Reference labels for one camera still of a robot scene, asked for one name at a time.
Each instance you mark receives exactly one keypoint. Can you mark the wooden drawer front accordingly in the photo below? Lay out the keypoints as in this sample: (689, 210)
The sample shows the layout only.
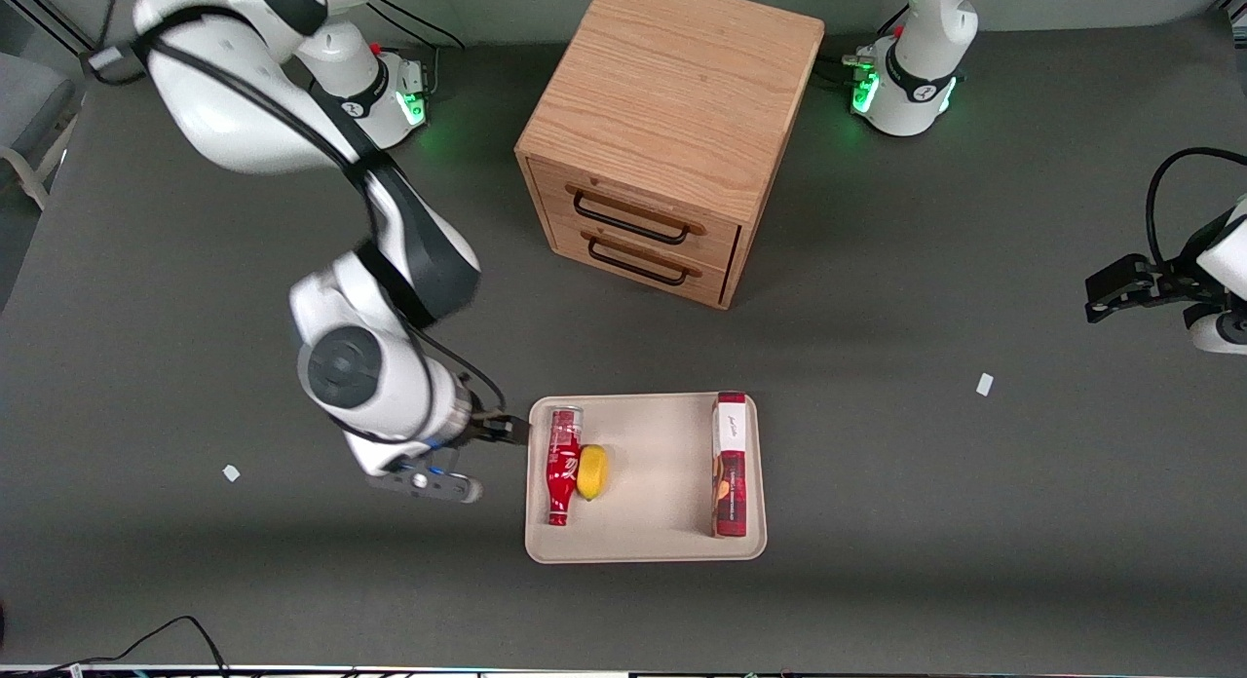
(638, 206)
(633, 274)

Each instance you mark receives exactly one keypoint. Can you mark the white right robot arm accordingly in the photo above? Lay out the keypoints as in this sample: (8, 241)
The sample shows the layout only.
(244, 123)

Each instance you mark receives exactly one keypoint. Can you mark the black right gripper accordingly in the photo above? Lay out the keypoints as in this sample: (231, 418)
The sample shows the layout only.
(494, 429)

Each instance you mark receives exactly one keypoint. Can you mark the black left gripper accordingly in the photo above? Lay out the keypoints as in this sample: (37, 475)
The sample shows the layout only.
(1161, 278)

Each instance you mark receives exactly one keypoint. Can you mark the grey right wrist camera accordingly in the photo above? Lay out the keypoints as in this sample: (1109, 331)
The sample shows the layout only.
(424, 483)

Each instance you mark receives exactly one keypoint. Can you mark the grey chair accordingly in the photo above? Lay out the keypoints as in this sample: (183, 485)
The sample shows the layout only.
(29, 103)

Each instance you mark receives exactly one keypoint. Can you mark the red plaid cookie box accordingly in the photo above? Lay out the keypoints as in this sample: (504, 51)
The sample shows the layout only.
(729, 464)

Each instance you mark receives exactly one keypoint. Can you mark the yellow lemon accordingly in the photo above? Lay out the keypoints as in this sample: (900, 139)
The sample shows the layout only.
(592, 471)

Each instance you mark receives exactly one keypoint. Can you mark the beige plastic tray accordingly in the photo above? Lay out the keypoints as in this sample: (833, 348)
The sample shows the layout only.
(653, 522)

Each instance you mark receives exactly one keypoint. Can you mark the wooden drawer cabinet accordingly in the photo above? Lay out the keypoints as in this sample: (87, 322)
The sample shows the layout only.
(672, 84)

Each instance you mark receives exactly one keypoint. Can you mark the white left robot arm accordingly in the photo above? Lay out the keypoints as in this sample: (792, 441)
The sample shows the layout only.
(925, 64)

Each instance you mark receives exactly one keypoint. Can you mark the red coke bottle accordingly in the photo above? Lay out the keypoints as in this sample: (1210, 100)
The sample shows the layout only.
(562, 459)

